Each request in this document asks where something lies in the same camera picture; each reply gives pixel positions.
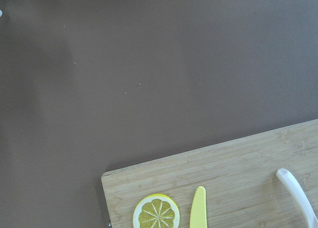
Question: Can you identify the yellow plastic knife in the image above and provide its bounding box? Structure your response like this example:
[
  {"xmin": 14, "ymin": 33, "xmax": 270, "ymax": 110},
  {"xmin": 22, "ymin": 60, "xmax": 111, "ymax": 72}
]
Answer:
[{"xmin": 189, "ymin": 186, "xmax": 207, "ymax": 228}]

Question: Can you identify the yellow lemon slice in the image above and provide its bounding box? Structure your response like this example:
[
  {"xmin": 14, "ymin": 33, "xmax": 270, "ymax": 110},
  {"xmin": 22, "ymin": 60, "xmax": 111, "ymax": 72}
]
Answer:
[{"xmin": 133, "ymin": 194, "xmax": 180, "ymax": 228}]

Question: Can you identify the white ceramic spoon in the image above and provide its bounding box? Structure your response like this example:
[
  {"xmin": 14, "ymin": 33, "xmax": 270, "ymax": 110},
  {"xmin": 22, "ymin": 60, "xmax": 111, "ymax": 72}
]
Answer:
[{"xmin": 276, "ymin": 168, "xmax": 318, "ymax": 228}]

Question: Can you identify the bamboo cutting board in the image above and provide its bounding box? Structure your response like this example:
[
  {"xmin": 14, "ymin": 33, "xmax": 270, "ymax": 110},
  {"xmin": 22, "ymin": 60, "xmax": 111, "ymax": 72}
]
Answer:
[{"xmin": 101, "ymin": 120, "xmax": 318, "ymax": 228}]

